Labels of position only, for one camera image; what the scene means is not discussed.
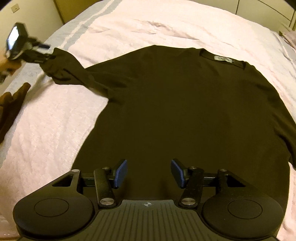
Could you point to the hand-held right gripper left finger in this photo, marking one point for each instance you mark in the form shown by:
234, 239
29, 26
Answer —
119, 172

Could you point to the black shirt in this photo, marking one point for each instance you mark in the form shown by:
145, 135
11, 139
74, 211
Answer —
173, 111

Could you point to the cream wardrobe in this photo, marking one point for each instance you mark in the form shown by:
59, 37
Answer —
266, 11

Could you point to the person's left hand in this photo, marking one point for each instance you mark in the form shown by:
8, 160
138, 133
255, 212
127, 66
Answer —
8, 62

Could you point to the wall socket plate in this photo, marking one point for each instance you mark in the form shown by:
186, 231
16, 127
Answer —
15, 8

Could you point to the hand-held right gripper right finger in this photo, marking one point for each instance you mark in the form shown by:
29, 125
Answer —
177, 172

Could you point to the brown garment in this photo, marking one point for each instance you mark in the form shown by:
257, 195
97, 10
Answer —
9, 109

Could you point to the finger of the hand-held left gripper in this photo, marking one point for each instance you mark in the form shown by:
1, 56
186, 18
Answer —
42, 46
39, 58

